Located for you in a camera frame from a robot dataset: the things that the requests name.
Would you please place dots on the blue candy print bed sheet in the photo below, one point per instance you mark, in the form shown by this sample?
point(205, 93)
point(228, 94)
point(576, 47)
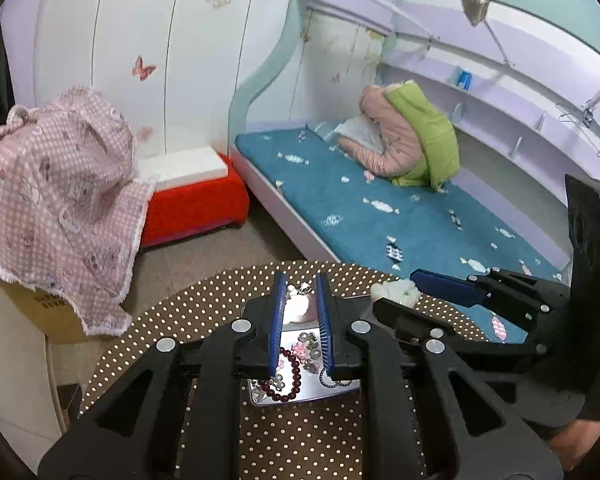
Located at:
point(330, 195)

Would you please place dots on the white wardrobe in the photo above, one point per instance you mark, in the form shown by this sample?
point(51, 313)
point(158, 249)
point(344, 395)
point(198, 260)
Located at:
point(190, 60)

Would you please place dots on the small butterfly sticker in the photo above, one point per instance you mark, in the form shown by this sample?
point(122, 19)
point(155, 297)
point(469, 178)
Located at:
point(336, 78)

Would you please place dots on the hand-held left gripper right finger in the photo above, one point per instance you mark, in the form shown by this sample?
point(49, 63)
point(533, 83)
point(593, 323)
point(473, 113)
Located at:
point(324, 330)

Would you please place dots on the lilac wall shelf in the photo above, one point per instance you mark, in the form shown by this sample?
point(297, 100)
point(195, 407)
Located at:
point(505, 110)

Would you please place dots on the white cat charm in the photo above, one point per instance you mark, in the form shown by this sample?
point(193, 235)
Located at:
point(300, 308)

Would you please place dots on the white foam box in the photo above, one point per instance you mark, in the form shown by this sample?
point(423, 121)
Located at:
point(185, 165)

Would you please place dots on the red stool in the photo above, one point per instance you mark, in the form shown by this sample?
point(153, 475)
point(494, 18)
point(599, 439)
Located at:
point(195, 210)

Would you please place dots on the person's right hand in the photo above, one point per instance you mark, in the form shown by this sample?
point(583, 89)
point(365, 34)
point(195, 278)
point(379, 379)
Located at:
point(575, 442)

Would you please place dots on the grey metal tin box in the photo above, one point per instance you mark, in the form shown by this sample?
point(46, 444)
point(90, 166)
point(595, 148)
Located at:
point(307, 393)

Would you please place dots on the pink checked printed cloth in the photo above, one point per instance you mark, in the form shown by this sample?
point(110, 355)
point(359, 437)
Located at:
point(55, 185)

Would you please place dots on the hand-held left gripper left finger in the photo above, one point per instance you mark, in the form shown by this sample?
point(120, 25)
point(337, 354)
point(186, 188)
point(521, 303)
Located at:
point(279, 325)

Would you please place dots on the green padded jacket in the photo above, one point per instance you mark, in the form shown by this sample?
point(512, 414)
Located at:
point(432, 135)

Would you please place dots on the white flower-shaped object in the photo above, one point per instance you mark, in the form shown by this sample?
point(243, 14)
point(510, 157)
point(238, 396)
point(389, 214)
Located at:
point(395, 291)

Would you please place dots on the faded pink butterfly sticker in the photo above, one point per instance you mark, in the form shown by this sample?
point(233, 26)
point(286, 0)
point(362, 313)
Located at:
point(144, 133)

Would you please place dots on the small blue box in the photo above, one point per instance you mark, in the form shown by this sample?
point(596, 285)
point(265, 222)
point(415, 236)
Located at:
point(464, 79)

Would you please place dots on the small pink white charm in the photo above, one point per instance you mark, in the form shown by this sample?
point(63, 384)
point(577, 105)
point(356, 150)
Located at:
point(299, 350)

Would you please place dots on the red butterfly wall sticker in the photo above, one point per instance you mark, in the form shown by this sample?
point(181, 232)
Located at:
point(143, 67)

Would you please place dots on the white pillow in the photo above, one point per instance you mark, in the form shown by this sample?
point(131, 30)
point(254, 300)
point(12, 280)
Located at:
point(357, 132)

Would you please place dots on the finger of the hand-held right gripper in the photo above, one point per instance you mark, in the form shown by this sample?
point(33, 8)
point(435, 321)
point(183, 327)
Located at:
point(410, 320)
point(445, 289)

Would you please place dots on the beige hanging cloth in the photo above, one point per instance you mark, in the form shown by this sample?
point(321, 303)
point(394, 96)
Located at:
point(476, 10)

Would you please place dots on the brown cardboard box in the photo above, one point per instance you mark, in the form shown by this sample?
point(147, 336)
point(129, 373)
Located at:
point(40, 310)

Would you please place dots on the teal bunk bed frame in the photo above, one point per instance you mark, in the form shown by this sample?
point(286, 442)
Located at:
point(260, 75)

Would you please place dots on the pink padded jacket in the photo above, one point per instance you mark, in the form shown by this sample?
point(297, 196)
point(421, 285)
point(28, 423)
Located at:
point(390, 140)

